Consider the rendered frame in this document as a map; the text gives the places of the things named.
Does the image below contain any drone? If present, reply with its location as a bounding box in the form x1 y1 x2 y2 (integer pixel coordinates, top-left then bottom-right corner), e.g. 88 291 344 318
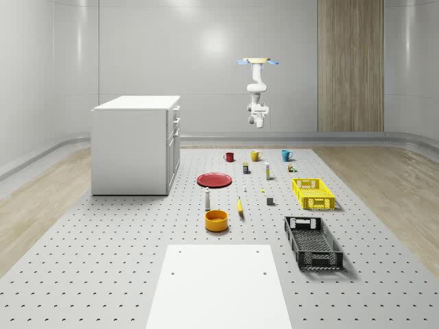
236 57 280 66

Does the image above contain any red plate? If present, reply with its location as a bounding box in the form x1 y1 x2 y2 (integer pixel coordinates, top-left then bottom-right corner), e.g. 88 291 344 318
196 172 234 189

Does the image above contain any yellow basket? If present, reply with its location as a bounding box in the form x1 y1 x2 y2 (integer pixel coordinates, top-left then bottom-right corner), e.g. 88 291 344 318
292 178 337 210

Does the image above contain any yellow bowl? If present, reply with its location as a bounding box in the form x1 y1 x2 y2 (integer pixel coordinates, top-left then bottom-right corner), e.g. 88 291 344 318
204 209 229 233

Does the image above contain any white cabinet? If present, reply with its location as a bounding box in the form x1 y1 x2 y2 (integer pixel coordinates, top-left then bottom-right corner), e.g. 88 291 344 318
91 95 182 197

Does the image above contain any dark grey basket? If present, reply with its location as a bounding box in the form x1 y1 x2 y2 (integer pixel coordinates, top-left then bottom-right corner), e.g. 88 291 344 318
283 216 345 272

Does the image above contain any white board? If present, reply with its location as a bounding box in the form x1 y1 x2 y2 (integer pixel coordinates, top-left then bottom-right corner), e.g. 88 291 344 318
145 244 294 329

